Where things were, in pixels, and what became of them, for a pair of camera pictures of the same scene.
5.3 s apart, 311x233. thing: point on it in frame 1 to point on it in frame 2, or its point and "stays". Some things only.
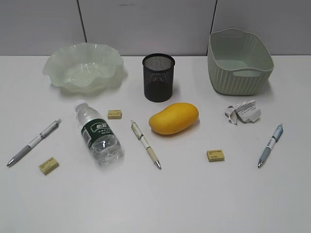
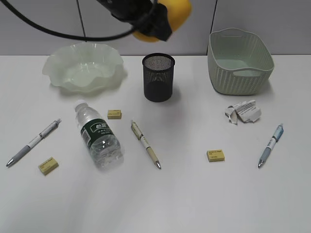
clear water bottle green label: [99, 137] stays
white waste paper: [246, 111] stays
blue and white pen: [270, 143] stays
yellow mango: [174, 119] to [179, 12]
